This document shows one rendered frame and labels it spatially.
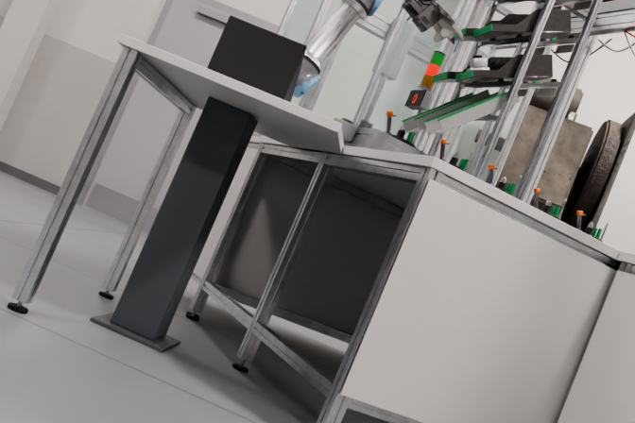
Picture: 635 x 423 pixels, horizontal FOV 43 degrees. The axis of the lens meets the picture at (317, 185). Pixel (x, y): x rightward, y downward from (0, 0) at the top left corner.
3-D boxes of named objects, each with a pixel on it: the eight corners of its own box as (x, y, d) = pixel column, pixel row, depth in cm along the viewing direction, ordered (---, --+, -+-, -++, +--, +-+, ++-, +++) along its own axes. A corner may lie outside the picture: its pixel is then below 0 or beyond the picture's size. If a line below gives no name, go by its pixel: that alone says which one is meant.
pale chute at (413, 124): (419, 131, 262) (414, 118, 262) (405, 132, 275) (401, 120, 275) (492, 101, 268) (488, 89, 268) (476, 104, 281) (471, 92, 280)
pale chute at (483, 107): (443, 132, 249) (438, 119, 248) (427, 134, 261) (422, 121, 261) (520, 101, 254) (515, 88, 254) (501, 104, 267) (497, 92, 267)
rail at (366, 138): (365, 155, 274) (377, 126, 274) (278, 143, 356) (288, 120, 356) (378, 161, 276) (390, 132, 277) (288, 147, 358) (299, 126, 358)
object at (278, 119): (116, 42, 233) (121, 32, 233) (183, 102, 322) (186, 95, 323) (337, 132, 227) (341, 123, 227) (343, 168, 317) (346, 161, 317)
